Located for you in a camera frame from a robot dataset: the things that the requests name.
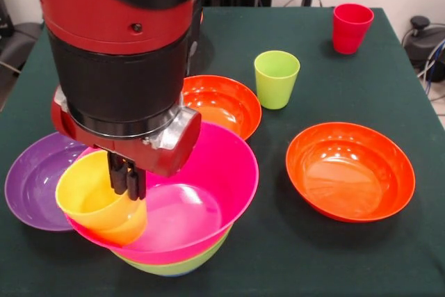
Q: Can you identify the red plastic bowl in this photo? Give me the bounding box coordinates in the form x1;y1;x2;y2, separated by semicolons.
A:
181;74;263;142
285;122;416;223

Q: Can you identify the dark green tablecloth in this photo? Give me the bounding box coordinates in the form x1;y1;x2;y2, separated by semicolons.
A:
0;3;445;297

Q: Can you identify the pink plastic bowl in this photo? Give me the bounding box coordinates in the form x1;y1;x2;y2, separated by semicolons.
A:
65;121;260;266

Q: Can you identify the green plastic bowl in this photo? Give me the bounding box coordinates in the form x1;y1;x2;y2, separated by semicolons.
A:
116;224;234;278

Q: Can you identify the green plastic cup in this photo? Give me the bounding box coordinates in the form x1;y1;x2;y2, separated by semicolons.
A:
253;50;302;111

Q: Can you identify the purple plastic bowl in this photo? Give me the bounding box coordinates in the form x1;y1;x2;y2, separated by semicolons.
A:
4;131;93;232

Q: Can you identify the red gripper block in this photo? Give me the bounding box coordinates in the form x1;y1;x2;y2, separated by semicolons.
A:
51;97;203;202

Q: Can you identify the yellow plastic cup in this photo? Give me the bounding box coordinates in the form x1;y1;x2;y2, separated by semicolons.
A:
55;150;149;246

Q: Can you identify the red plastic cup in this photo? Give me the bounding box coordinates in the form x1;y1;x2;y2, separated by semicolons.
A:
332;3;375;56

